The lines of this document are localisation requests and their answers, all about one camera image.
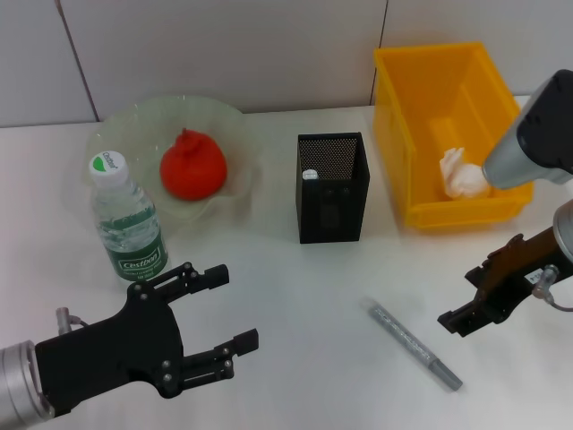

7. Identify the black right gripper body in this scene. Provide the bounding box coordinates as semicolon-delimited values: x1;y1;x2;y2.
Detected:
473;226;573;324

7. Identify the white paper ball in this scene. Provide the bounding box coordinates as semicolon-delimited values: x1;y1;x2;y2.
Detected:
440;146;492;199

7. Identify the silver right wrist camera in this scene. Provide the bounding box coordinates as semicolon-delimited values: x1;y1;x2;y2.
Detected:
482;69;573;192

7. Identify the clear green-label water bottle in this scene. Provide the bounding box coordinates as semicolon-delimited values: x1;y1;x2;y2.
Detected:
88;150;171;285

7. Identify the clear green glass fruit plate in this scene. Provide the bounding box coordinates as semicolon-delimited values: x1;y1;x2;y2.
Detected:
80;93;264;225

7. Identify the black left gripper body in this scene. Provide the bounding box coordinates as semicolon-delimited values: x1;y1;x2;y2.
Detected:
34;281;187;417

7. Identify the black mesh pen holder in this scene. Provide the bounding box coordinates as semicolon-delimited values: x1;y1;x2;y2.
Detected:
295;132;372;245

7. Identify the grey glitter pen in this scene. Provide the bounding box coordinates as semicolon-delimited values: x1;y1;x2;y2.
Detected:
361;296;464;392

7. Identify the yellow plastic bin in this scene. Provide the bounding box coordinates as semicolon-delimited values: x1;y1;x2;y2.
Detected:
372;42;536;232

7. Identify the silver round connector stub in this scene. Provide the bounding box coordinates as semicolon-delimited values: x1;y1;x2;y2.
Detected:
55;306;91;336

